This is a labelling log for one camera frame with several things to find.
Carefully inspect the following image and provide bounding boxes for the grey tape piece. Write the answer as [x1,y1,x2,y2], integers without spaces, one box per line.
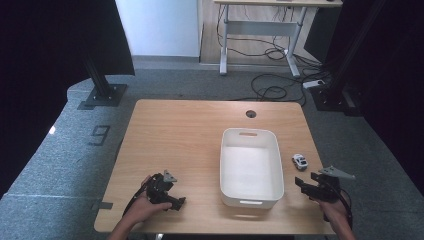
[91,200,114,211]

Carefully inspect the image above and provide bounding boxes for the white toy car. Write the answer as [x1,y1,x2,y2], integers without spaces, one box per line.
[291,153,309,172]

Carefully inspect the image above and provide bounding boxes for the black floor cables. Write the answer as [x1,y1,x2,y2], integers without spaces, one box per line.
[229,71,333,108]

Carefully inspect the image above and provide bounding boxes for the black tape floor marking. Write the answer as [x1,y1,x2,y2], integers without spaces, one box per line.
[87,124,111,147]

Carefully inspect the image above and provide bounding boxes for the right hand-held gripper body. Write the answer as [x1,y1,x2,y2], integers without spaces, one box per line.
[309,165,356,204]

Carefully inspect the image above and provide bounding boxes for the black cables under desk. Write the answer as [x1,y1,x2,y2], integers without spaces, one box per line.
[215,4,323,67]

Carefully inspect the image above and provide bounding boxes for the white desk with metal legs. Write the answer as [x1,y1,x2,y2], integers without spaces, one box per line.
[213,0,344,78]

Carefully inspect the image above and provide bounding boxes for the black metal stand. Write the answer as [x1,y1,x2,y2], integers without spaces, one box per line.
[309,0,389,117]
[77,54,129,111]

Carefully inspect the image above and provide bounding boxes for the white plastic bin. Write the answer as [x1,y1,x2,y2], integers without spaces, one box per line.
[219,127,286,210]

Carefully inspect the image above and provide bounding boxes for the right hand-held gripper cable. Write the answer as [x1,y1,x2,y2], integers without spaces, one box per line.
[339,187,354,231]

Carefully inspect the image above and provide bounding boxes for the hand-held gripper cable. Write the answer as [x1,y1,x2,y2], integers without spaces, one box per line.
[122,174,156,218]
[339,187,354,231]

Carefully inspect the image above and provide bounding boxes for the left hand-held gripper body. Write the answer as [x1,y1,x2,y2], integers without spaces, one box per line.
[146,169,178,206]

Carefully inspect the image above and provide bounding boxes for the person's left hand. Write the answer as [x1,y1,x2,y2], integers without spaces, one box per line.
[125,175,173,228]

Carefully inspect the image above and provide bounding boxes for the black curtain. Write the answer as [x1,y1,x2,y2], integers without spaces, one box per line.
[0,0,136,198]
[303,0,424,198]

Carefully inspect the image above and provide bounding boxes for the left hand-held gripper cable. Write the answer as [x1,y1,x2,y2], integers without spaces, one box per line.
[122,174,156,218]

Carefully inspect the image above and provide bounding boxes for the person's right hand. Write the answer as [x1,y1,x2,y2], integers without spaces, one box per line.
[310,197,352,232]

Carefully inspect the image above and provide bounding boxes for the white power strip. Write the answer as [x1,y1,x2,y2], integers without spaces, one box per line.
[302,79,326,90]

